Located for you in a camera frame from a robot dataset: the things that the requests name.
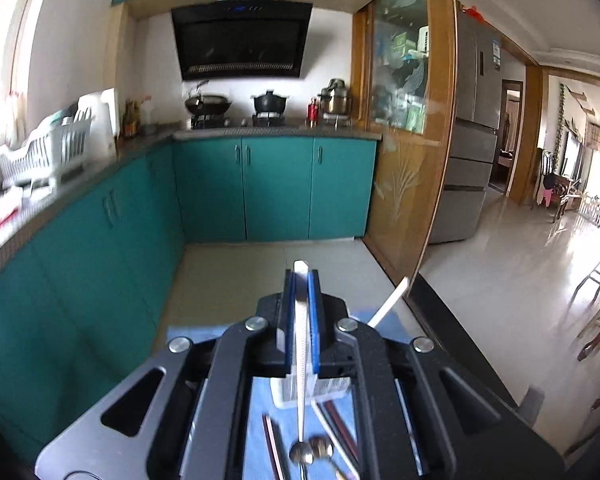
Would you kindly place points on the white cutting board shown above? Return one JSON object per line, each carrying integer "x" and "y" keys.
{"x": 105, "y": 110}

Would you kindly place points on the light brown chopstick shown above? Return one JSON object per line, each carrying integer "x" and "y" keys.
{"x": 269, "y": 440}

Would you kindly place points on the metal spoon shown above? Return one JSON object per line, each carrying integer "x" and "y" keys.
{"x": 302, "y": 453}
{"x": 321, "y": 447}

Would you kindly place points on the black clay pot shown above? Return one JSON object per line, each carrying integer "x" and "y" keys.
{"x": 269, "y": 103}

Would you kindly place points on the wooden chair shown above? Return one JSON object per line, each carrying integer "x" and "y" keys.
{"x": 596, "y": 280}

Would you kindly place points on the dark red chopstick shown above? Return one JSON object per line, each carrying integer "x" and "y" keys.
{"x": 342, "y": 427}

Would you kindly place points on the black range hood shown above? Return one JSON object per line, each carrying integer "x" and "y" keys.
{"x": 240, "y": 40}

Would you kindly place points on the gas stove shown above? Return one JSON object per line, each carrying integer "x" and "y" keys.
{"x": 240, "y": 121}

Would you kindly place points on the black wok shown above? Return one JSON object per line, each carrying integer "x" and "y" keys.
{"x": 207, "y": 105}

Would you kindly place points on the steel pot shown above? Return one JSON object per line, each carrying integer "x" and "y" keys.
{"x": 336, "y": 101}

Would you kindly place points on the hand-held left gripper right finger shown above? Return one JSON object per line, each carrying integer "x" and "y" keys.
{"x": 313, "y": 325}

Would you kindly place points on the dark condiment bottle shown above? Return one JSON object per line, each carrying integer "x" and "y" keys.
{"x": 130, "y": 120}

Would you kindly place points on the grey refrigerator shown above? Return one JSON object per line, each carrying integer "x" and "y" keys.
{"x": 465, "y": 160}

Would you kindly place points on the red bottle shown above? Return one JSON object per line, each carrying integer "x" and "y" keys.
{"x": 313, "y": 112}

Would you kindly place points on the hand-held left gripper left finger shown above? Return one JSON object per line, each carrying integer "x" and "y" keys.
{"x": 289, "y": 325}

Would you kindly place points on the white plastic utensil basket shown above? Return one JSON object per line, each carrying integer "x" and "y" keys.
{"x": 330, "y": 388}

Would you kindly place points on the white red packet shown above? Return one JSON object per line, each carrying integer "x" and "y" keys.
{"x": 0, "y": 215}

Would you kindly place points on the teal base cabinet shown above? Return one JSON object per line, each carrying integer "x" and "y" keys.
{"x": 275, "y": 190}
{"x": 90, "y": 270}

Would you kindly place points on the wooden framed glass door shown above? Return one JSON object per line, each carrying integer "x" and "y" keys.
{"x": 405, "y": 185}

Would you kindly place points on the white dish rack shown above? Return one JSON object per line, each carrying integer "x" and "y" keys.
{"x": 55, "y": 150}

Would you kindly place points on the dark wooden furniture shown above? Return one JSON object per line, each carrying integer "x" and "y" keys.
{"x": 562, "y": 190}

